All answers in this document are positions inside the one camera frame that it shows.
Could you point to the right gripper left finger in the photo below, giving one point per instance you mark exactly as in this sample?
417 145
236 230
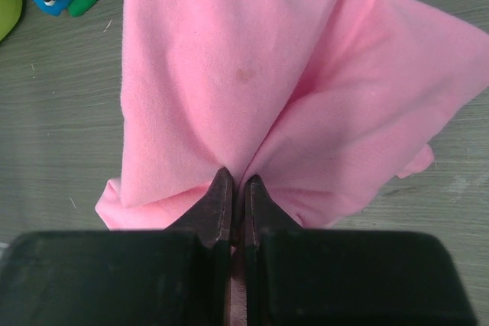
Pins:
210 220

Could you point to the pink t shirt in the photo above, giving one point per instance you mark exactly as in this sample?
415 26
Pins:
325 100

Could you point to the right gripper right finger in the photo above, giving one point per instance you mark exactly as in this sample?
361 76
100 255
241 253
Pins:
261 214

